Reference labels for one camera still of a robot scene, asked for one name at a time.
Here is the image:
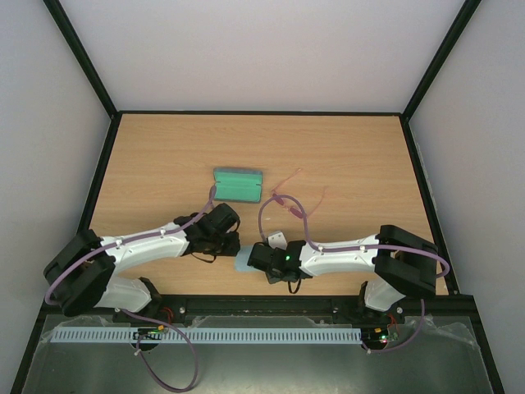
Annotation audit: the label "light blue cleaning cloth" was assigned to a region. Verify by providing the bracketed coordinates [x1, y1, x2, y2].
[234, 245, 266, 273]

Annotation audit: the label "pink sunglasses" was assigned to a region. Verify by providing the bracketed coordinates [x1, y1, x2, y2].
[269, 168, 327, 219]

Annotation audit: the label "grey-green glasses case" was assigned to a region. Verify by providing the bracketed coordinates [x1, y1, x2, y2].
[213, 167, 263, 204]

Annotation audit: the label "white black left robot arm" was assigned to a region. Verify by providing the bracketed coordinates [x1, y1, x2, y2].
[43, 203, 240, 317]

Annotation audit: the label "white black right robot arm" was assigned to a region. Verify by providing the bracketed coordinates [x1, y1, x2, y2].
[245, 225, 438, 322]

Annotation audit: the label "grey metal front tray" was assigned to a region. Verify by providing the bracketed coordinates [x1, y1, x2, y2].
[22, 316, 492, 393]

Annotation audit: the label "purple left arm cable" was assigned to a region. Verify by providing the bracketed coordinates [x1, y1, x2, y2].
[44, 185, 199, 391]

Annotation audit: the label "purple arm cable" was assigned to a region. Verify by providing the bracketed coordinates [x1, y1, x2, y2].
[258, 195, 450, 356]
[44, 185, 199, 391]

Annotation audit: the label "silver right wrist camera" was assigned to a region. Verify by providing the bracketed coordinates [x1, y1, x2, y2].
[267, 231, 287, 250]

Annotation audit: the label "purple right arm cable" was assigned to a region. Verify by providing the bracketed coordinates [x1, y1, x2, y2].
[258, 195, 450, 356]

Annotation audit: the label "black left frame rail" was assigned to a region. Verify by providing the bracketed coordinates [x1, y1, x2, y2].
[75, 111, 123, 235]

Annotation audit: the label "black frame rail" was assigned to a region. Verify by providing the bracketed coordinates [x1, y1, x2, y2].
[75, 111, 123, 235]
[42, 295, 481, 328]
[119, 110, 402, 117]
[401, 114, 506, 394]

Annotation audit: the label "black back frame rail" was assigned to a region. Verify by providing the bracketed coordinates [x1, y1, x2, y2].
[119, 110, 402, 117]

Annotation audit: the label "white slotted cable duct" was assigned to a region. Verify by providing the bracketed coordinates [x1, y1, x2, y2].
[44, 327, 362, 345]

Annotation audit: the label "black front frame rail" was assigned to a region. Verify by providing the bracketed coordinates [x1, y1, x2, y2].
[42, 295, 481, 328]

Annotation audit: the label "black right frame rail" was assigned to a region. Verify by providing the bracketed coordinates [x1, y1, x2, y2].
[401, 114, 506, 394]

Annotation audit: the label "black back left frame post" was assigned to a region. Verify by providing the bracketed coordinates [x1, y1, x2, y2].
[43, 0, 118, 119]

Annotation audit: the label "black frame post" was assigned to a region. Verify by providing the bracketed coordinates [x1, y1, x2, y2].
[43, 0, 118, 119]
[402, 0, 482, 121]

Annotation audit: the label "black back right frame post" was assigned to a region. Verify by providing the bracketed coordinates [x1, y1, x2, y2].
[402, 0, 482, 121]

